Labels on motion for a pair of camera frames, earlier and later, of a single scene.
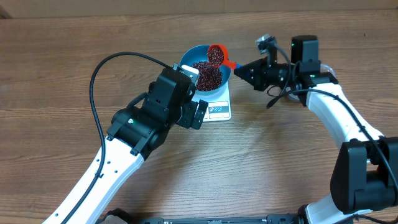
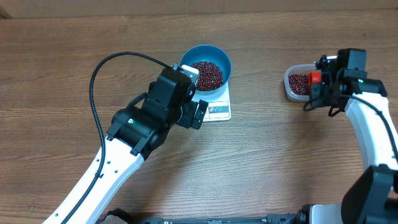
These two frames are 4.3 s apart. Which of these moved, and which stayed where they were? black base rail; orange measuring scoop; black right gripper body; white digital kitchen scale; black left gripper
Moved: black right gripper body; orange measuring scoop
Stayed: black left gripper; white digital kitchen scale; black base rail
